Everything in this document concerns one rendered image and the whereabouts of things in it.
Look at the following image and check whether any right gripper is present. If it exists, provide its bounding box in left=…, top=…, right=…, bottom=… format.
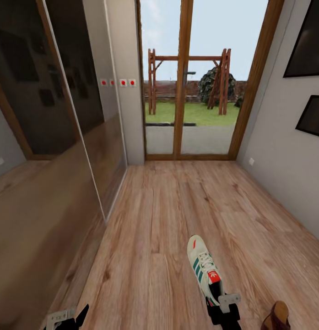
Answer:
left=207, top=302, right=240, bottom=330

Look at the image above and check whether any gym shoe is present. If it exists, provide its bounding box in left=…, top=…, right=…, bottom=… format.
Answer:
left=187, top=234, right=225, bottom=306

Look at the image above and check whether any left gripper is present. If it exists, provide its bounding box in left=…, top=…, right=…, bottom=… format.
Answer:
left=55, top=304, right=89, bottom=330

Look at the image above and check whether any sandal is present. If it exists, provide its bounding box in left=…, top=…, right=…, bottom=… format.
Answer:
left=260, top=300, right=291, bottom=330

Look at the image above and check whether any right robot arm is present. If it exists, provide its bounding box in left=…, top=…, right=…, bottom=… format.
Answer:
left=207, top=293, right=241, bottom=330

